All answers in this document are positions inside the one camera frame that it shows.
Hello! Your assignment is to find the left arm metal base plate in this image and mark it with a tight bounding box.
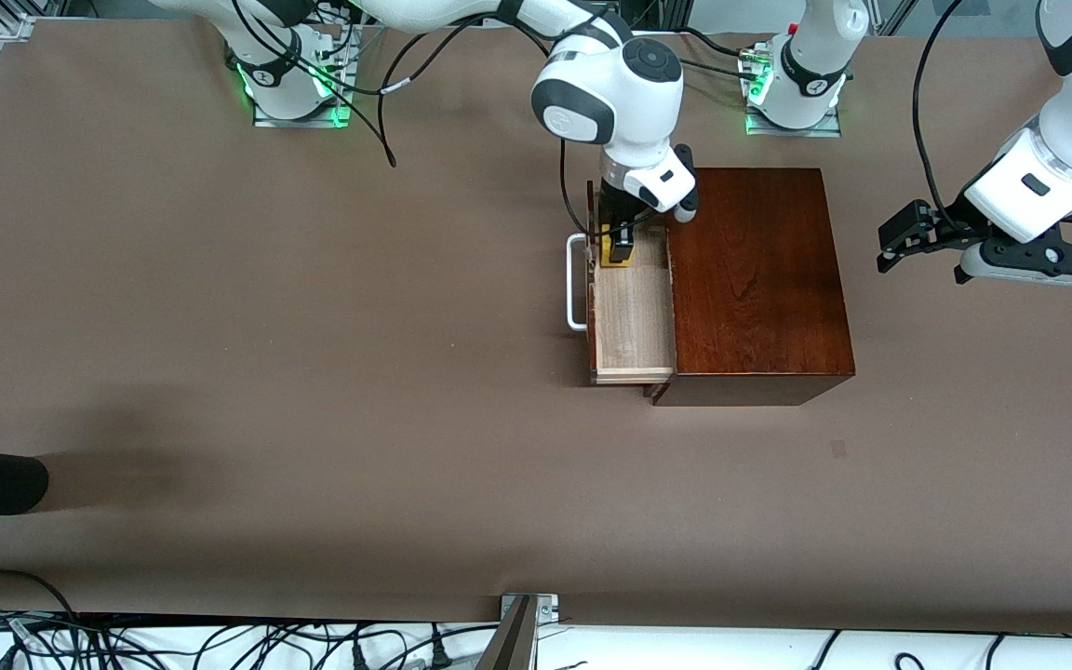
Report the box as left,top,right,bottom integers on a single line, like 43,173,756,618
744,107,843,139

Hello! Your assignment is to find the small silver metal bracket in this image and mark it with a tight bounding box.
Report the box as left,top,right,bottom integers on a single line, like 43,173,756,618
502,593,559,623

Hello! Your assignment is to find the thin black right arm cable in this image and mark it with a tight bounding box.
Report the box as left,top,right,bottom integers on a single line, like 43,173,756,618
557,140,663,246

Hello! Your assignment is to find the white metal drawer handle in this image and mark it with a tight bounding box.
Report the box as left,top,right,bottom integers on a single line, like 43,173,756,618
566,233,591,333

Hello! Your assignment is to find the wooden drawer with dark front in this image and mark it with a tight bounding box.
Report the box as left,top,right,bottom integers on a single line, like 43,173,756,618
585,180,677,386

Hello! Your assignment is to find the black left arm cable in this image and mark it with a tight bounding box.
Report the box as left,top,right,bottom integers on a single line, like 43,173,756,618
912,0,971,224

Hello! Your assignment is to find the grey slanted metal beam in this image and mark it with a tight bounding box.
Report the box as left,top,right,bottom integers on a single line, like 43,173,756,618
476,596,538,670

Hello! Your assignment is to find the black base power cable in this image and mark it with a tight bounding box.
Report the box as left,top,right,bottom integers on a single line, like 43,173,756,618
680,54,755,79
677,26,753,60

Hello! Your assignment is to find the black aluminium frame post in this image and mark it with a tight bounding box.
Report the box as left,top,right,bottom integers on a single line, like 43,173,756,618
631,0,691,34

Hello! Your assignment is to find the dark brown wooden cabinet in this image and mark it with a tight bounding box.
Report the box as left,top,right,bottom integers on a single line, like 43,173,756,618
645,167,856,408

